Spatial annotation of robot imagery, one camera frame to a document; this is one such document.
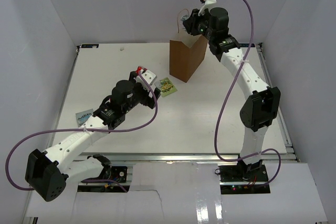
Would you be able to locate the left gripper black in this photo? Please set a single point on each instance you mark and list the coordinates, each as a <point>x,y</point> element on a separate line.
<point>147,100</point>

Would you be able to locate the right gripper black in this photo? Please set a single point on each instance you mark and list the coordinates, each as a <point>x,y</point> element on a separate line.
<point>191,23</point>

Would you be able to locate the brown paper bag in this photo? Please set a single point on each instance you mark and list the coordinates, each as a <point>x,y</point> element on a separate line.
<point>186,52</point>

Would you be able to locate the light green snack packet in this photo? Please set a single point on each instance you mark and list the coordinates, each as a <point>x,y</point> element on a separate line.
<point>165,86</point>

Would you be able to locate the silver blue snack packet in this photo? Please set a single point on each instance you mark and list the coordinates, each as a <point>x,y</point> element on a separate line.
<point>81,117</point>

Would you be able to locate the grey blue snack packet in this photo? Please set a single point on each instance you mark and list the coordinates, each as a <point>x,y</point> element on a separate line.
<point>182,21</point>

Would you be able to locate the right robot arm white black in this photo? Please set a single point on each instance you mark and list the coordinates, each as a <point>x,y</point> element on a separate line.
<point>261,100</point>

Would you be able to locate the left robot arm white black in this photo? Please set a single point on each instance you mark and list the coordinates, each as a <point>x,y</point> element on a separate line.
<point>49,171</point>

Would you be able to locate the blue label left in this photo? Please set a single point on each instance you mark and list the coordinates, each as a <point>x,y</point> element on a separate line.
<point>92,46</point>

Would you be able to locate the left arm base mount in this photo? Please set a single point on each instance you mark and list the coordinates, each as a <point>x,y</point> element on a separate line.
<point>113,174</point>

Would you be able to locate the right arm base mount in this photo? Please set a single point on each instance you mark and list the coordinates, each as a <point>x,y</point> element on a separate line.
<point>234,181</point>

